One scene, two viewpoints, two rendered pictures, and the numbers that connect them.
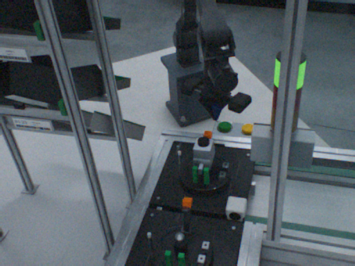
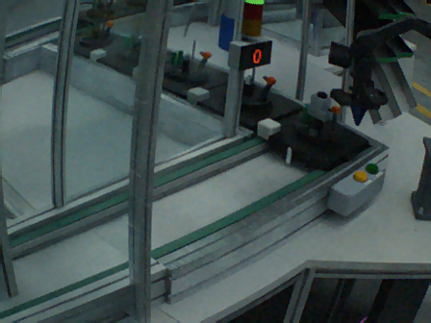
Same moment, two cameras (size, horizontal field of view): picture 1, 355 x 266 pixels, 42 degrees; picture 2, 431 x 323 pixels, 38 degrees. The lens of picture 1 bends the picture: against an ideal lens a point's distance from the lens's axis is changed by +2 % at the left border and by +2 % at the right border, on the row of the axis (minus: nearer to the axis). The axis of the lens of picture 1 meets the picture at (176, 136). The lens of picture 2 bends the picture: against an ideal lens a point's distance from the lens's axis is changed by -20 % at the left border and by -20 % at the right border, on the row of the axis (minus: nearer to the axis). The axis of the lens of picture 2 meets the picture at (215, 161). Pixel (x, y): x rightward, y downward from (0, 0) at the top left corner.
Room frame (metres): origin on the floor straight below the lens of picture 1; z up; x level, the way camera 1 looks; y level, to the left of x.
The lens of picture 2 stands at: (1.28, -1.86, 1.81)
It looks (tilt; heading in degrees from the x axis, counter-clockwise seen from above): 28 degrees down; 112
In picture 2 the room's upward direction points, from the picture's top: 6 degrees clockwise
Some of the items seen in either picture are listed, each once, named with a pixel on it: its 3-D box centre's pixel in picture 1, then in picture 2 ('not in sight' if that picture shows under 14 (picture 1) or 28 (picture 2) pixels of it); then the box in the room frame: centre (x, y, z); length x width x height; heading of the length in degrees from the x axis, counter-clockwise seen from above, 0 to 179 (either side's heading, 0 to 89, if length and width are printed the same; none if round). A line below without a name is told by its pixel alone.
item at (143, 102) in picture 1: (179, 118); (427, 205); (1.28, -0.02, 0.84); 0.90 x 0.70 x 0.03; 19
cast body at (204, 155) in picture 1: (203, 153); (318, 103); (0.85, -0.06, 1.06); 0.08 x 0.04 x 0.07; 162
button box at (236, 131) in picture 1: (247, 138); (358, 187); (1.03, -0.21, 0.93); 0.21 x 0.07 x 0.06; 72
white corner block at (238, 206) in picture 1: (236, 209); (268, 129); (0.73, -0.13, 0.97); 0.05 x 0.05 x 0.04; 72
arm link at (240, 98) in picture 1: (215, 84); (361, 86); (0.98, -0.11, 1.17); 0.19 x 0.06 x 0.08; 50
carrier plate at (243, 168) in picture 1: (205, 178); (316, 137); (0.86, -0.07, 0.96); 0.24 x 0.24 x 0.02; 72
